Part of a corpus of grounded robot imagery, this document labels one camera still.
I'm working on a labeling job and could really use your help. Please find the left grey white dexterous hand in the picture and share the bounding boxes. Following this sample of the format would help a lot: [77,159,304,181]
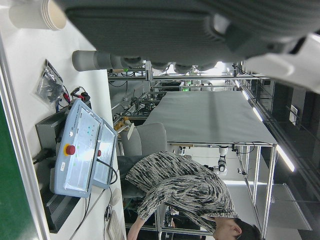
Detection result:
[57,0,320,95]

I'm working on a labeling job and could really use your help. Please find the grey plastic cup stack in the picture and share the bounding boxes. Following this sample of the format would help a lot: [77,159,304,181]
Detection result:
[71,49,123,73]

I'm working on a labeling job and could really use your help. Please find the white paper cup stack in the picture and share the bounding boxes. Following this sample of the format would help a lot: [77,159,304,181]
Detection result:
[8,0,67,31]

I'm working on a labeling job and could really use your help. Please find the grey finned electronics box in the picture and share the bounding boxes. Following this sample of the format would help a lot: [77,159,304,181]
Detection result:
[34,109,81,235]

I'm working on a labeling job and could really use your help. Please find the red and black clip leads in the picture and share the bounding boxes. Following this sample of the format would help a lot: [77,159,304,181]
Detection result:
[63,86,91,103]

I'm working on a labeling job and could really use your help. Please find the large grey panel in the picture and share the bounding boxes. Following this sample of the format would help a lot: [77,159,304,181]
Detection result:
[143,91,278,146]

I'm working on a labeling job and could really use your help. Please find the grey office chair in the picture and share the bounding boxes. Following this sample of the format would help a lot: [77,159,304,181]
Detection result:
[119,121,168,157]

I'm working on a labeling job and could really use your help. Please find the clear bag of black parts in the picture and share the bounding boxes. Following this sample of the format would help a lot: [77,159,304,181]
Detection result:
[33,59,65,105]

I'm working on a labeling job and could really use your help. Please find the teach pendant with red button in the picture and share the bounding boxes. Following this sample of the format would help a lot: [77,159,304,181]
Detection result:
[91,117,119,190]
[53,98,103,199]

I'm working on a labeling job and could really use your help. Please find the person in patterned shirt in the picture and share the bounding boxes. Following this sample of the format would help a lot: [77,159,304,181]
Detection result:
[124,149,262,240]

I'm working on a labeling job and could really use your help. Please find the white computer mouse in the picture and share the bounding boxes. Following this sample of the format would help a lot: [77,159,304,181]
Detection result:
[111,187,122,206]

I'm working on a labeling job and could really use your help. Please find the long ceiling light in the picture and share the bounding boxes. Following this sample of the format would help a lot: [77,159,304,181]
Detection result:
[275,144,296,173]

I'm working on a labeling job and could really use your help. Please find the white keyboard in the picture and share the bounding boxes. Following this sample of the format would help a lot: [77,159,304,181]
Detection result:
[106,209,126,240]

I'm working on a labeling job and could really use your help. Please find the green conveyor belt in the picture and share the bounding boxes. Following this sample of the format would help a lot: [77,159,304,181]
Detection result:
[0,94,38,240]

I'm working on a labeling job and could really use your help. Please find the black pendant cable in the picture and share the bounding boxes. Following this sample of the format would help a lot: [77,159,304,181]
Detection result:
[96,158,119,186]

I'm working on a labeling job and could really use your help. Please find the black plug with cable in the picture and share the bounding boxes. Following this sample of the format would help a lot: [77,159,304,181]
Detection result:
[32,148,55,165]

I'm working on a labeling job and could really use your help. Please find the aluminium conveyor rail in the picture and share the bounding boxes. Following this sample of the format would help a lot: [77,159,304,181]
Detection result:
[0,32,51,240]

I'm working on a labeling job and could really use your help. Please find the aluminium frame rack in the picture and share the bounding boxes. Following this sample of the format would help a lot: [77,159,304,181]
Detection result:
[234,143,278,235]

